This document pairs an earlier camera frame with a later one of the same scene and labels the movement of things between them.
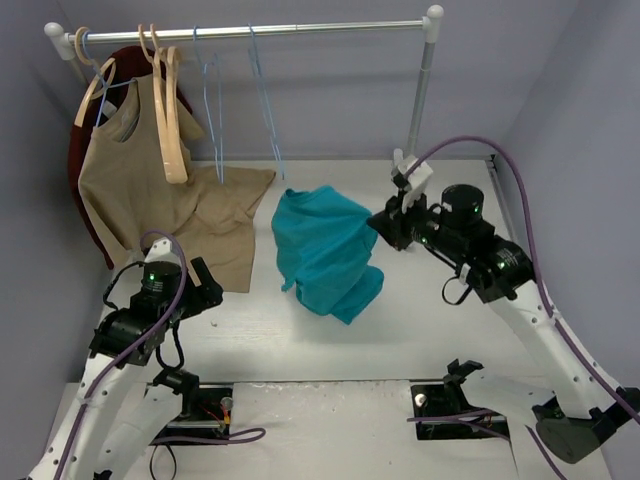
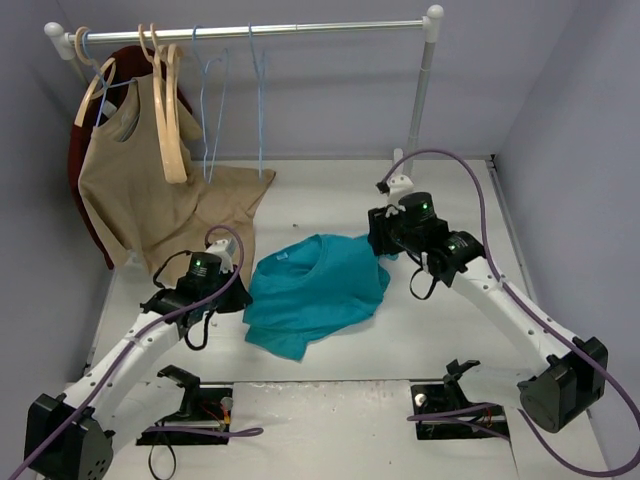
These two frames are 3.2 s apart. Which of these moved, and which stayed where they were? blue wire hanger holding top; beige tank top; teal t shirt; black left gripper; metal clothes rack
Moved: black left gripper; teal t shirt
Stayed: metal clothes rack; blue wire hanger holding top; beige tank top
